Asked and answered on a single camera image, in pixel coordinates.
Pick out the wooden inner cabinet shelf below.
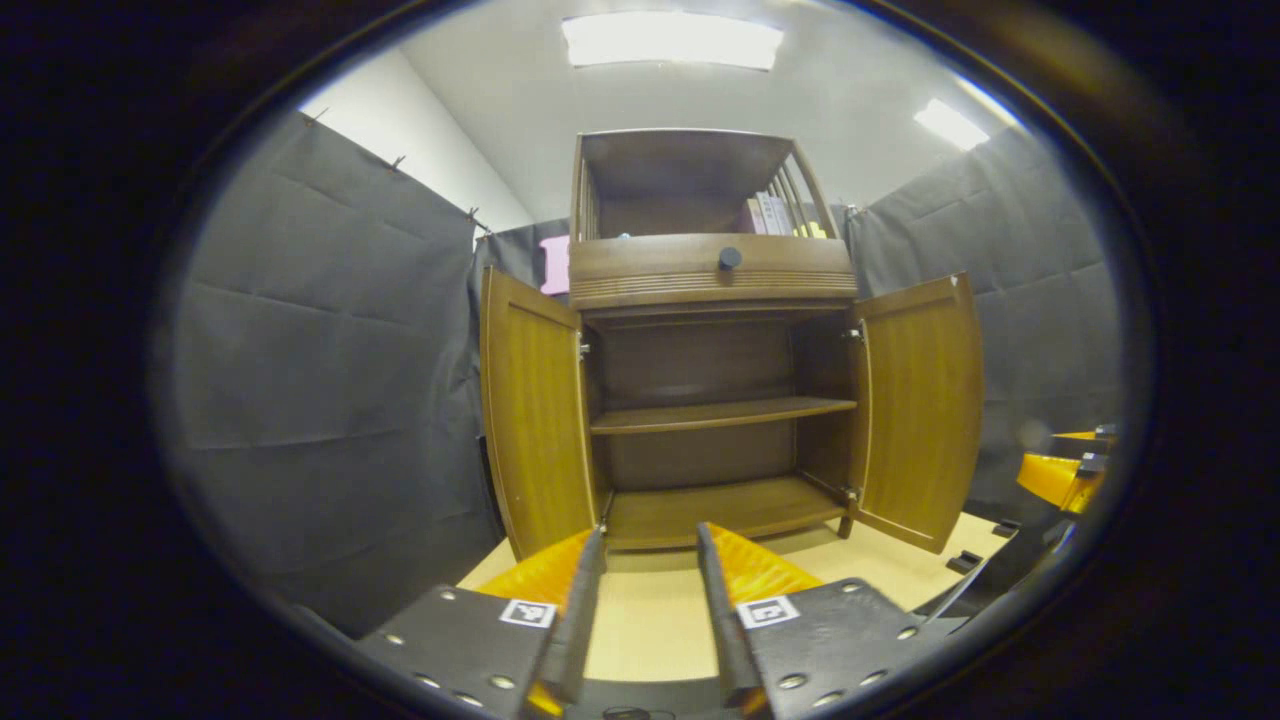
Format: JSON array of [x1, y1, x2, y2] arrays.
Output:
[[590, 396, 859, 436]]

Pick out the wooden double-door shoe cabinet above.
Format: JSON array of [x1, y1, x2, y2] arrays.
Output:
[[480, 128, 986, 561]]

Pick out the wooden ribbed drawer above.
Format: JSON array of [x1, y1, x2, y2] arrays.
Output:
[[568, 233, 859, 311]]

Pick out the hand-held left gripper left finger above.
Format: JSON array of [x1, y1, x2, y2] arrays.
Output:
[[358, 527, 608, 720]]

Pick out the ceiling light panel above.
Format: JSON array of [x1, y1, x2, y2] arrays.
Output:
[[913, 98, 991, 153], [562, 12, 784, 71]]

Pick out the wooden shoe cabinet door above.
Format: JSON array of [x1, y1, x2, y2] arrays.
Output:
[[480, 265, 601, 561], [850, 272, 986, 554]]

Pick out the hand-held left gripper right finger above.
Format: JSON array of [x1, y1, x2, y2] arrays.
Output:
[[697, 522, 926, 720]]

